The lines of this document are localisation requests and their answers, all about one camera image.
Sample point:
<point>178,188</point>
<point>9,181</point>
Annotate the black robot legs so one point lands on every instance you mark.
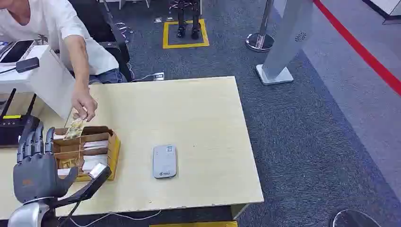
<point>187,18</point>

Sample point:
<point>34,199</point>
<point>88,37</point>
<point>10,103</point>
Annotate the black tablet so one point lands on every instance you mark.
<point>17,50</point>

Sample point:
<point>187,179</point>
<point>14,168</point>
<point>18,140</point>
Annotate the white side desk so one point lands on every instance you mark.
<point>12,78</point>

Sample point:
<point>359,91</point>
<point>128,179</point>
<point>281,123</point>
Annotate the yellow floor tape square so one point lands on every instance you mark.
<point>165,36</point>

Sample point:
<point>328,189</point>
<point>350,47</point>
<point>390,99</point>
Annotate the white platform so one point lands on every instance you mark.
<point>387,7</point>

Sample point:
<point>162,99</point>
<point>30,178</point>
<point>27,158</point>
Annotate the white power strip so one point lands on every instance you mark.
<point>159,76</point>

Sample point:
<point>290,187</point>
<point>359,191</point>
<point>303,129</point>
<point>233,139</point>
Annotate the black router with antennas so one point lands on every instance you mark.
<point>11,130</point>

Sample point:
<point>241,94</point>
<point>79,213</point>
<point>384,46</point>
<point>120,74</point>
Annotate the gold card stack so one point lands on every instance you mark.
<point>69,163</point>

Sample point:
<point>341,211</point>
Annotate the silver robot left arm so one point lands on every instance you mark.
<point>26,216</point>

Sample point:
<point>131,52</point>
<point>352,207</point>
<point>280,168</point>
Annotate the black office chair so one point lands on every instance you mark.
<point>103,25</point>

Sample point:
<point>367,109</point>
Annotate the wooden card box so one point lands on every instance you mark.
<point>113,153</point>

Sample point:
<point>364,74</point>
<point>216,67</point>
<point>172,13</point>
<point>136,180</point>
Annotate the black power adapter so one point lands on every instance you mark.
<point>27,64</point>

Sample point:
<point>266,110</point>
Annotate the yellow floor tape strip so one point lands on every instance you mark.
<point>194,224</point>

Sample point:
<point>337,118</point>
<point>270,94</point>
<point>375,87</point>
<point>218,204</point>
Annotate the red floor tape line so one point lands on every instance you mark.
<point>363,51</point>

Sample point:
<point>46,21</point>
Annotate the white card stack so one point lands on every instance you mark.
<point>94,163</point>
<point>95,144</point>

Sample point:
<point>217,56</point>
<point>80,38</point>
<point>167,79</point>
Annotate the grey standing pillar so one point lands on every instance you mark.
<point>286,37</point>

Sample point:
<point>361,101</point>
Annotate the grey card reader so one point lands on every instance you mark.
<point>164,161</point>

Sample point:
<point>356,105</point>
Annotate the person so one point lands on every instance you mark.
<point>50,18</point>

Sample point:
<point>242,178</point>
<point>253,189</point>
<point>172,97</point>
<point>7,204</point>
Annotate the person's hand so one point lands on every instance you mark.
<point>83,101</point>

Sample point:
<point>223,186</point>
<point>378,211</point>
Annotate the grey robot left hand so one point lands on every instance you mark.
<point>34,178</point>

